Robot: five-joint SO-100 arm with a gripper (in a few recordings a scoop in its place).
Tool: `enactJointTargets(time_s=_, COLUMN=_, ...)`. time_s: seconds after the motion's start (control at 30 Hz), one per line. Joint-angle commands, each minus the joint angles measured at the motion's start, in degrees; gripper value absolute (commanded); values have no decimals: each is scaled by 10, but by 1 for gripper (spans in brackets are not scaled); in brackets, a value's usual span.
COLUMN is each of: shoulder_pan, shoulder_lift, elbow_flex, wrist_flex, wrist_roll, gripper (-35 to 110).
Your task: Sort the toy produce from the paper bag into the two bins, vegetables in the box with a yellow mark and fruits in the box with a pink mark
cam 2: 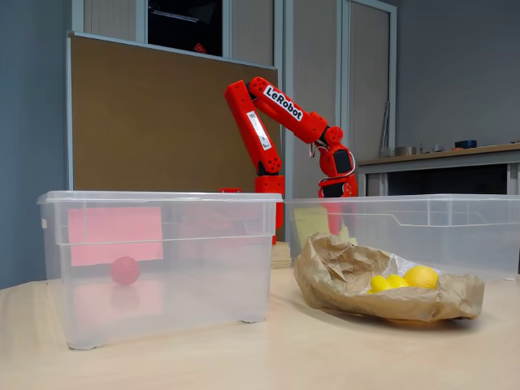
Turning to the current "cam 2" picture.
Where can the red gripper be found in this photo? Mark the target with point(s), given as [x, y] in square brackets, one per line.
[338, 189]

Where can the yellow toy banana bunch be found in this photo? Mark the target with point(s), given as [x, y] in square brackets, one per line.
[382, 283]

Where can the yellow toy lemon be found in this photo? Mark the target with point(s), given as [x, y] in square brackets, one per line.
[420, 277]

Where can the red tomato toy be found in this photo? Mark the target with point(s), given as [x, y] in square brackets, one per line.
[125, 270]

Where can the red robot arm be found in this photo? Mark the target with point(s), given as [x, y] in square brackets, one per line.
[264, 134]

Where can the clear plastic bin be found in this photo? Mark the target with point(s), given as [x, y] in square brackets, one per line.
[447, 243]
[203, 284]

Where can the yellow paper note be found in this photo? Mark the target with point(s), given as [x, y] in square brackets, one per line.
[308, 223]

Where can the wooden base block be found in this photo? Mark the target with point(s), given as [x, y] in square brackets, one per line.
[281, 256]

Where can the round metal tin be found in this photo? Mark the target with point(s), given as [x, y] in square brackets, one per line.
[406, 151]

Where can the leaning metal rods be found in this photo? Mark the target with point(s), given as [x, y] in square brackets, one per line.
[385, 134]

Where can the crumpled brown paper bag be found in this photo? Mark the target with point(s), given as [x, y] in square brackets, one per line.
[386, 304]

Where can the small grey cup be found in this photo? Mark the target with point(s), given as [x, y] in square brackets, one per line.
[437, 148]

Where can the low sideboard with wooden top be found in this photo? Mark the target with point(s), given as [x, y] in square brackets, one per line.
[447, 162]

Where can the flat blue object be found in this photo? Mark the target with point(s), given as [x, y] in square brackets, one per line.
[466, 144]

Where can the grey tambour door cabinet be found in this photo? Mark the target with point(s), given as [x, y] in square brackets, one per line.
[373, 61]

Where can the grey open shelf cabinet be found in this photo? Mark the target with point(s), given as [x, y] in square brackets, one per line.
[252, 28]

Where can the pink paper note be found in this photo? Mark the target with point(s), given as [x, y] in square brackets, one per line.
[113, 235]

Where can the black appliance with red logo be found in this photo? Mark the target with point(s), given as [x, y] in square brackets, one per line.
[183, 32]

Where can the brown cork pin board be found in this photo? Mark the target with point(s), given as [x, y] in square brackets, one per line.
[101, 81]

